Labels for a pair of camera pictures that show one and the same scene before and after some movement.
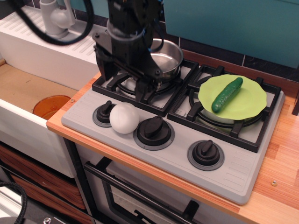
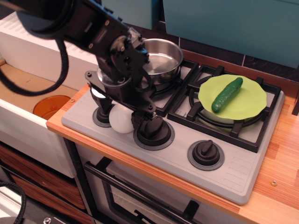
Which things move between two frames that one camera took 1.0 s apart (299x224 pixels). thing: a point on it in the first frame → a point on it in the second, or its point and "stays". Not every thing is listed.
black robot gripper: [133, 57] → [135, 94]
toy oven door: [114, 203] stays
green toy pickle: [227, 93] stays
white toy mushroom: [124, 118] stays
